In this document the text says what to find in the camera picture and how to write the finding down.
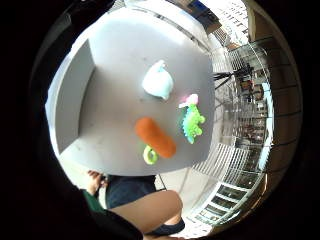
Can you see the pink and white plush toy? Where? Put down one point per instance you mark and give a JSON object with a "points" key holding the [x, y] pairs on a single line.
{"points": [[190, 99]]}

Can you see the green dinosaur plush toy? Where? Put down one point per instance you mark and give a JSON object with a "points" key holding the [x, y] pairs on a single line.
{"points": [[192, 121]]}

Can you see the orange carrot plush toy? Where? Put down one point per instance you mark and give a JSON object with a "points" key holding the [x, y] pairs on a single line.
{"points": [[155, 136]]}

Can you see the grey upright board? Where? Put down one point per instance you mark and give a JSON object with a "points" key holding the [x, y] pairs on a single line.
{"points": [[68, 100]]}

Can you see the metal balcony railing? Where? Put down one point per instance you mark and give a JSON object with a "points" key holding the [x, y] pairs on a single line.
{"points": [[246, 110]]}

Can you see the black tripod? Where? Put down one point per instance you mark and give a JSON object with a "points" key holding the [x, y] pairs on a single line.
{"points": [[233, 74]]}

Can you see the the person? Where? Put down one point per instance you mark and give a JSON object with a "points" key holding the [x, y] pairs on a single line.
{"points": [[146, 203]]}

